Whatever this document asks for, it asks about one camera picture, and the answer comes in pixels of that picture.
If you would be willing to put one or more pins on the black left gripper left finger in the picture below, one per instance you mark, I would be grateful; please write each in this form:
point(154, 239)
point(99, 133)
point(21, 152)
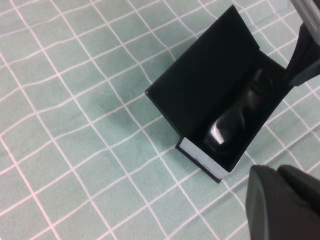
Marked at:
point(270, 212)

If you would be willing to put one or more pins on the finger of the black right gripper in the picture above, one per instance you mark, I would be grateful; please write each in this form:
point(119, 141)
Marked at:
point(300, 62)

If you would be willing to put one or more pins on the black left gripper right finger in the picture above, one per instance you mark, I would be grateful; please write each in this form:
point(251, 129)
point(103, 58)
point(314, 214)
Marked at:
point(305, 185)

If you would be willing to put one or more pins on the black framed glasses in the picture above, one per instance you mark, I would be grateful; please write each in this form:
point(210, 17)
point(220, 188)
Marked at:
point(225, 130)

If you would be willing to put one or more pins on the black printed glasses case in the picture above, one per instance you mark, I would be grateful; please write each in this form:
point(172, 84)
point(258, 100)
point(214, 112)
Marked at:
point(200, 75)

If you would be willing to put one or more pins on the green white checked tablecloth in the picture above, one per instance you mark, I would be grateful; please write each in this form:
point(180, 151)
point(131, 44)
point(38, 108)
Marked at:
point(62, 125)

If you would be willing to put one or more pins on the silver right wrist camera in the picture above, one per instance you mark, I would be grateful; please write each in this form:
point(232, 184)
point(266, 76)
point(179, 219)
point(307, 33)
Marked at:
point(311, 15)

